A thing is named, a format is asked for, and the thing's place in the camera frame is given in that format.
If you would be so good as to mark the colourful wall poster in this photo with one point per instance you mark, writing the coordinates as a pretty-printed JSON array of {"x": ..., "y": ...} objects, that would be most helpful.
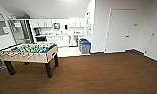
[{"x": 89, "y": 23}]

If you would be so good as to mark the wooden foosball table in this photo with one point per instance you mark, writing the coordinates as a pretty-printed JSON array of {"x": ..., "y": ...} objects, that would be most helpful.
[{"x": 30, "y": 55}]

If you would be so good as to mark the white double door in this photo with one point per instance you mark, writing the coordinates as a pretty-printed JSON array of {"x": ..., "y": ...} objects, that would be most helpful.
[{"x": 155, "y": 40}]

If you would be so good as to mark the white wall cabinet three doors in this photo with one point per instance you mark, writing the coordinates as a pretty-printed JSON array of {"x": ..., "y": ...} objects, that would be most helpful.
[{"x": 76, "y": 22}]

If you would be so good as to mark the stainless steel fridge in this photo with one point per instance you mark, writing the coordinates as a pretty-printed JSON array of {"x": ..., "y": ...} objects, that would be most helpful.
[{"x": 21, "y": 31}]

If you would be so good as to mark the grey bin blue lid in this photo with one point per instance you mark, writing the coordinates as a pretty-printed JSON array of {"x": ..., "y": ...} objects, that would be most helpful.
[{"x": 86, "y": 47}]

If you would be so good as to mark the black built-in microwave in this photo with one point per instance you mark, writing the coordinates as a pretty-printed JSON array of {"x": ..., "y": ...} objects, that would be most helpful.
[{"x": 40, "y": 39}]

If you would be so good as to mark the grey framed wall picture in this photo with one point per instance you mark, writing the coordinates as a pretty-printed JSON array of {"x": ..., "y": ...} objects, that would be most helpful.
[{"x": 0, "y": 24}]

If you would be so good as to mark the grey bin green lid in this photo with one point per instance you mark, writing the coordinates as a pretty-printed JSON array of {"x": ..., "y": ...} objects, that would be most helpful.
[{"x": 81, "y": 42}]

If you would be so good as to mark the white under-sink cabinet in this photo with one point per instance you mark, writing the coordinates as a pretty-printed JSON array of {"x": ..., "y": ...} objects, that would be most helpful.
[{"x": 62, "y": 40}]

